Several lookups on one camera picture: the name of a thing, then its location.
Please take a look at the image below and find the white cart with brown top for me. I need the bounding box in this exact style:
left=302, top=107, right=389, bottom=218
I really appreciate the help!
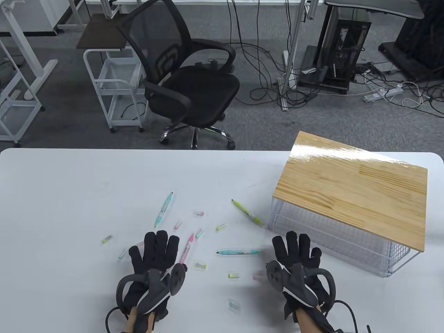
left=76, top=14, right=147, bottom=134

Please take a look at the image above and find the black glove cable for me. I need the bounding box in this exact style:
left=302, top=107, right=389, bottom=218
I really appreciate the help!
left=333, top=300, right=358, bottom=333
left=105, top=305, right=122, bottom=333

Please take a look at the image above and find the black computer tower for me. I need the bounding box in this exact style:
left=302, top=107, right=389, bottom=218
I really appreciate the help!
left=298, top=6, right=372, bottom=95

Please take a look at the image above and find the black mesh office chair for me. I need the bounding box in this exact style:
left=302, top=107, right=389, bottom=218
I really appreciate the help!
left=116, top=0, right=241, bottom=150

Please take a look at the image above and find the white power strip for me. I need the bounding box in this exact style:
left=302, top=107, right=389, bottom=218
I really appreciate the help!
left=363, top=87, right=404, bottom=103

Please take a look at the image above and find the tangle of black floor cables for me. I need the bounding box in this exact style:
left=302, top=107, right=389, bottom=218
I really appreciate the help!
left=227, top=0, right=444, bottom=117

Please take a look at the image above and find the black stand base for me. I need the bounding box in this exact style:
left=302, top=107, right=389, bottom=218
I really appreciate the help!
left=378, top=0, right=444, bottom=82

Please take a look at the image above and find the green double-ended highlighter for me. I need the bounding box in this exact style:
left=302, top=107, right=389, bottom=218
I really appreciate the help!
left=231, top=199, right=264, bottom=228

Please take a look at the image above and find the person's right forearm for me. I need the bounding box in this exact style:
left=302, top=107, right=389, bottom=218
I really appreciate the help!
left=294, top=307, right=337, bottom=333

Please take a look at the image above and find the teal double-ended highlighter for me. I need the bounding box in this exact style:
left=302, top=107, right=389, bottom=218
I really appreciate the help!
left=154, top=191, right=174, bottom=228
left=216, top=248, right=263, bottom=256

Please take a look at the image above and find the aluminium frame leg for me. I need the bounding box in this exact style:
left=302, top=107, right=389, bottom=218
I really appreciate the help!
left=279, top=0, right=311, bottom=112

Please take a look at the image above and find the white wire basket wooden top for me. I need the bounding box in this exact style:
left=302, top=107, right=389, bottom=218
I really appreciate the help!
left=265, top=131, right=429, bottom=278

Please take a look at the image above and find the pink double-ended highlighter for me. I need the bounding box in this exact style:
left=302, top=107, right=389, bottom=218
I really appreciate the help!
left=177, top=233, right=195, bottom=266

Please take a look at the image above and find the grey black hand tracker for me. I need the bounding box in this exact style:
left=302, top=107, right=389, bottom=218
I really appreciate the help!
left=116, top=263, right=188, bottom=315
left=266, top=260, right=336, bottom=311

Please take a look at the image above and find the person's right hand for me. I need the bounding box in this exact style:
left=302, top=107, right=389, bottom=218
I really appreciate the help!
left=266, top=231, right=331, bottom=322

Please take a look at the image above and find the person's left hand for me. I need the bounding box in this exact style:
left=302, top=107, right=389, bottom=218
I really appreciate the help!
left=121, top=230, right=188, bottom=323

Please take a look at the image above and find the person's left forearm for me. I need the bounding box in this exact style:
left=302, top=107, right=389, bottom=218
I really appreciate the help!
left=125, top=307, right=156, bottom=333

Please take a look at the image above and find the white cabinet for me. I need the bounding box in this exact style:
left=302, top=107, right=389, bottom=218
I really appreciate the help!
left=14, top=0, right=87, bottom=36

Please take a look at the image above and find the white standing desk leg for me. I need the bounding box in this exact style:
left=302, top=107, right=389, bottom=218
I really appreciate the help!
left=0, top=0, right=59, bottom=101

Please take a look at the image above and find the grey desk top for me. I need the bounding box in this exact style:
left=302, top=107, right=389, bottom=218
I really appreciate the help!
left=324, top=0, right=425, bottom=20

